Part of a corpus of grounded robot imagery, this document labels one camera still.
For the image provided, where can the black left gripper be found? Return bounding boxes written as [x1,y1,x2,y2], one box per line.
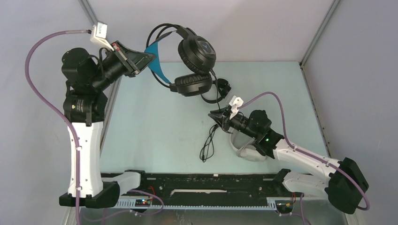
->
[90,40,155,91]

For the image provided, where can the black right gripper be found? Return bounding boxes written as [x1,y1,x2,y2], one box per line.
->
[208,106,259,140]

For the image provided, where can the small black on-ear headphones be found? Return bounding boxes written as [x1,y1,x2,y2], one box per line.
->
[200,78,231,104]

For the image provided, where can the white gaming headset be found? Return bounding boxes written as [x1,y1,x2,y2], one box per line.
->
[229,132,267,162]

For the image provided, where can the black and blue headset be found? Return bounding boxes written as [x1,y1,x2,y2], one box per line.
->
[145,23,216,97]

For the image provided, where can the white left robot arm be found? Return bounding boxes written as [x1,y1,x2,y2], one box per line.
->
[59,41,156,209]

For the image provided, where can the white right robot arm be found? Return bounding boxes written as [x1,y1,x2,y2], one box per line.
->
[209,106,369,214]

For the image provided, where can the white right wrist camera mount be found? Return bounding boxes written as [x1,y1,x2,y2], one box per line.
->
[229,95,244,119]

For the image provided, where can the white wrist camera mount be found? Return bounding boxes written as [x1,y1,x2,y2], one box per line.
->
[229,95,244,119]
[90,21,114,51]

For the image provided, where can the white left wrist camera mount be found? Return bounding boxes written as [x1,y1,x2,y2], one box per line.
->
[90,21,114,51]

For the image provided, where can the aluminium frame post left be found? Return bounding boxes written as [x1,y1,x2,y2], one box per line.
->
[78,0,98,25]

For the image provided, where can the aluminium frame post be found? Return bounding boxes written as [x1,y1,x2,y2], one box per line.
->
[78,0,98,25]
[299,0,341,69]

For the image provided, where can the white slotted cable duct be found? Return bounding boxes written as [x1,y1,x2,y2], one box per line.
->
[115,198,294,211]

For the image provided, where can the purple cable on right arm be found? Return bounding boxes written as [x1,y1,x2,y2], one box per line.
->
[239,91,371,211]

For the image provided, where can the aluminium frame post right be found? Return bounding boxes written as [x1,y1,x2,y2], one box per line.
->
[299,0,341,69]

